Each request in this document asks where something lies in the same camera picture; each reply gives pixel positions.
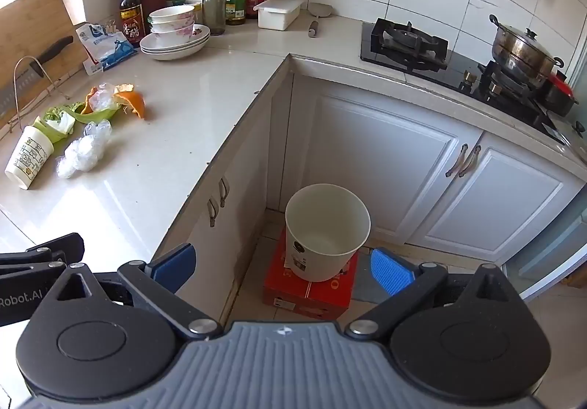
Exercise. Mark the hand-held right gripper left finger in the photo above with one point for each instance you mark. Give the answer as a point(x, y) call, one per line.
point(172, 267)

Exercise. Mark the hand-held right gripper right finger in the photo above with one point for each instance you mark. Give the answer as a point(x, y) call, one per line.
point(390, 271)

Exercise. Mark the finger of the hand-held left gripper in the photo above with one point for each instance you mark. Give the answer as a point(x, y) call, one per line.
point(55, 246)

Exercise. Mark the white round bin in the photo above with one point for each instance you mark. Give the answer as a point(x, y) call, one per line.
point(321, 225)

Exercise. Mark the printed white paper cup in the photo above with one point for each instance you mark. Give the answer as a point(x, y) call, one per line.
point(30, 157)

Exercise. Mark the clear plastic wrap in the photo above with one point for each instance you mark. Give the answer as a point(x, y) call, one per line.
point(82, 152)
point(104, 95)

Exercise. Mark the crinkled napa cabbage leaf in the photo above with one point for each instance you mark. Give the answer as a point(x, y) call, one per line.
point(57, 124)

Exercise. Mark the round orange peel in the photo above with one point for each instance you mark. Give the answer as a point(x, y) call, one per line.
point(133, 104)

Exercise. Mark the grey floor mat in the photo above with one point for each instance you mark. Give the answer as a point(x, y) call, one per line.
point(362, 280)

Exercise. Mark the red cardboard box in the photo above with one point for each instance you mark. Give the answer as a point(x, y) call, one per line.
point(312, 294)

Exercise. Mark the glass sliding door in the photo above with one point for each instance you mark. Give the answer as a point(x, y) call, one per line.
point(550, 248)

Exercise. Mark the small white seasoning packet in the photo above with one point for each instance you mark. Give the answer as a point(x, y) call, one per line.
point(91, 65)

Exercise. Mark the blue white salt bag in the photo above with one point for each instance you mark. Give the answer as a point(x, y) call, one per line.
point(108, 46)

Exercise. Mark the white deep plate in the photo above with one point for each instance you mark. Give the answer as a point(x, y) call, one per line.
point(199, 32)
point(151, 47)
point(174, 57)

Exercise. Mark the black glass gas stove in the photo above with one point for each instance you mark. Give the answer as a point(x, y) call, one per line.
point(380, 53)

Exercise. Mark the bamboo cutting board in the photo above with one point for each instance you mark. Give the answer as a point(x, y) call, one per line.
point(36, 19)

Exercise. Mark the floral white bowl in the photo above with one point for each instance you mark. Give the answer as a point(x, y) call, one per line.
point(173, 25)
point(176, 34)
point(172, 12)

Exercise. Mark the dark vinegar bottle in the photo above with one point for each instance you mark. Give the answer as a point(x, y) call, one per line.
point(132, 19)

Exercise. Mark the red black pot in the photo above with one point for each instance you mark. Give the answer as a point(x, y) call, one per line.
point(562, 92)

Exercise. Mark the stainless steel lidded pot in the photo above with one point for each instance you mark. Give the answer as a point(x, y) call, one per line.
point(518, 46)

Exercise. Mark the red capped glass bottle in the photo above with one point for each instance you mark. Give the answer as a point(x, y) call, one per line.
point(214, 10)

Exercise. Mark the white lidded container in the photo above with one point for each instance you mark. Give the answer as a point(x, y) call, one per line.
point(277, 14)

